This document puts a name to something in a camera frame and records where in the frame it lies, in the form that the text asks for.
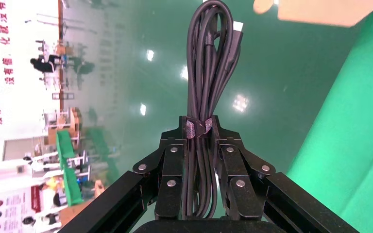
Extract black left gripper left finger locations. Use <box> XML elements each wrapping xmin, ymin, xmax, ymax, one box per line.
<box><xmin>132</xmin><ymin>115</ymin><xmax>188</xmax><ymax>220</ymax></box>

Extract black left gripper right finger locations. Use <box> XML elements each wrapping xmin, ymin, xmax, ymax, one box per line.
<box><xmin>211</xmin><ymin>115</ymin><xmax>276</xmax><ymax>221</ymax></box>

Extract black data cable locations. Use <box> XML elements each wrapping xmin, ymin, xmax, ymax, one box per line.
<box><xmin>181</xmin><ymin>0</ymin><xmax>245</xmax><ymax>221</ymax></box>

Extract open brown cardboard box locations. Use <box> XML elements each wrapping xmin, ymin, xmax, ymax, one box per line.
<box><xmin>253</xmin><ymin>0</ymin><xmax>373</xmax><ymax>28</ymax></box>

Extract green cloth covered table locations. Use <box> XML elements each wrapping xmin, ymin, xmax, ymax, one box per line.
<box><xmin>55</xmin><ymin>129</ymin><xmax>85</xmax><ymax>207</ymax></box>

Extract green table cloth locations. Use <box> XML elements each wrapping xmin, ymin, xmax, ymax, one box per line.
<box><xmin>286</xmin><ymin>2</ymin><xmax>373</xmax><ymax>233</ymax></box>

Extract white poster board red print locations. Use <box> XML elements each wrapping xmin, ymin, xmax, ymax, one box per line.
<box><xmin>0</xmin><ymin>185</ymin><xmax>43</xmax><ymax>233</ymax></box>

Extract seated person black clothes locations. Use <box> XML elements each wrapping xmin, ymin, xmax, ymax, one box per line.
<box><xmin>30</xmin><ymin>53</ymin><xmax>62</xmax><ymax>74</ymax></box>

